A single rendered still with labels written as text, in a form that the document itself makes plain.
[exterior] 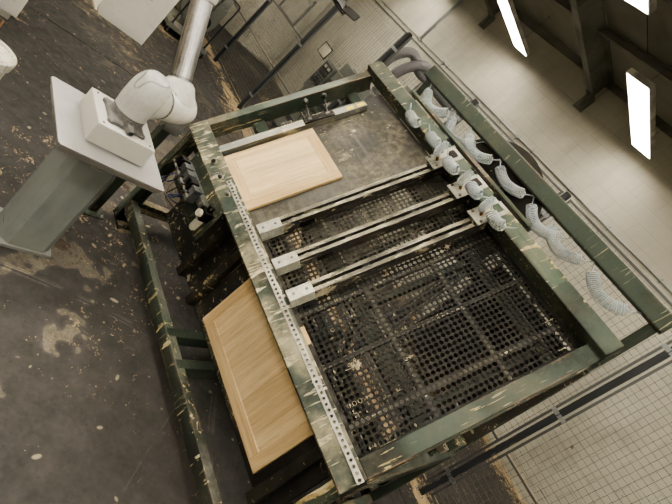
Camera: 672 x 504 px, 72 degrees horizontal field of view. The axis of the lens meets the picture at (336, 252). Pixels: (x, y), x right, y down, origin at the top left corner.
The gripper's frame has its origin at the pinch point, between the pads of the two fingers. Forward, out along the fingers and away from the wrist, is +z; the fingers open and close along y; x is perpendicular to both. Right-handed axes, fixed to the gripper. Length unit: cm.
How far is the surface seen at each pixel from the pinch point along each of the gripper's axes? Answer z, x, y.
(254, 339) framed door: 50, -114, -105
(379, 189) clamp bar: 32, -13, -90
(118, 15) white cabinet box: -378, -44, -249
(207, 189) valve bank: -30, -85, -90
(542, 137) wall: -20, 357, -490
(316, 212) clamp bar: 23, -48, -84
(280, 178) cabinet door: -12, -49, -96
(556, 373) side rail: 151, -19, -70
